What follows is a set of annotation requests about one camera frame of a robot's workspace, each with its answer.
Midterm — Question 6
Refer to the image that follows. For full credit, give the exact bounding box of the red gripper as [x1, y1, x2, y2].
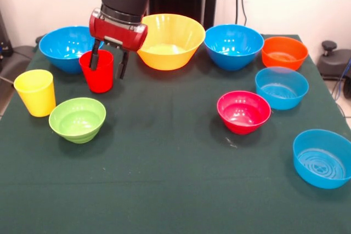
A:
[88, 8, 149, 80]

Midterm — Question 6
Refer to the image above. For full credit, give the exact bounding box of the large yellow bowl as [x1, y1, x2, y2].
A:
[136, 14, 206, 71]

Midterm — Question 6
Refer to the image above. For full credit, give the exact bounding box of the red cup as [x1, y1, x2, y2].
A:
[78, 49, 115, 94]

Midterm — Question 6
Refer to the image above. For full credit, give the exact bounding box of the large blue bowl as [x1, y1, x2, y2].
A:
[38, 26, 105, 75]
[204, 24, 265, 71]

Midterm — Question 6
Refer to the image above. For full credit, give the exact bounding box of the green bowl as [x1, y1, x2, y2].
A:
[48, 97, 107, 144]

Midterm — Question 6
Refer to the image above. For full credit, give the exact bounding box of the yellow cup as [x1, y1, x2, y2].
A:
[13, 69, 56, 118]

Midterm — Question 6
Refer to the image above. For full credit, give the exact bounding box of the black stand base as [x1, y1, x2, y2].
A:
[0, 44, 36, 81]
[317, 40, 351, 81]

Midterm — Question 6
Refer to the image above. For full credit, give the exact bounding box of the black equipment case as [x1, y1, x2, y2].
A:
[0, 9, 14, 58]

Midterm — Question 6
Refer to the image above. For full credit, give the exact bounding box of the dark green tablecloth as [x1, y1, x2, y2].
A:
[0, 33, 351, 234]

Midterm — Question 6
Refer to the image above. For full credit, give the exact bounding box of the pink bowl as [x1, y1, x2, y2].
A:
[216, 90, 272, 135]

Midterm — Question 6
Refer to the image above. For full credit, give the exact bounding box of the orange bowl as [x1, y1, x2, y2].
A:
[261, 36, 309, 71]

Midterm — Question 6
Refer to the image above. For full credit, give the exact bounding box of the small blue bowl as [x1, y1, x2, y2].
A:
[292, 129, 351, 190]
[254, 66, 310, 111]

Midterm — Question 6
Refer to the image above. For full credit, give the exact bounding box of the blue cable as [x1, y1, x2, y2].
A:
[331, 61, 351, 103]

